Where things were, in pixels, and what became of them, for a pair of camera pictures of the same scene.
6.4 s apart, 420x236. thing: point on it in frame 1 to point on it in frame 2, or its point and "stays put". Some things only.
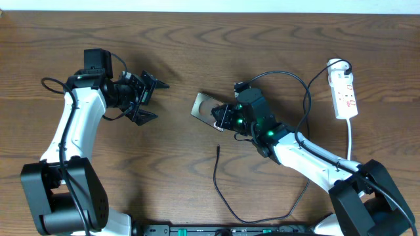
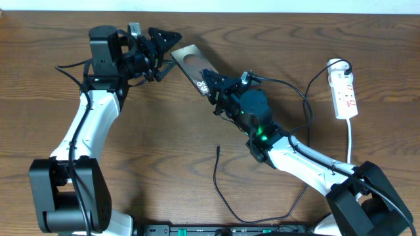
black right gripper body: (233, 120) to (227, 98)
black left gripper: (151, 82) to (156, 59)
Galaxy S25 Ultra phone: (202, 109) to (193, 62)
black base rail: (227, 230) stays put
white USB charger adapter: (336, 72) stays put
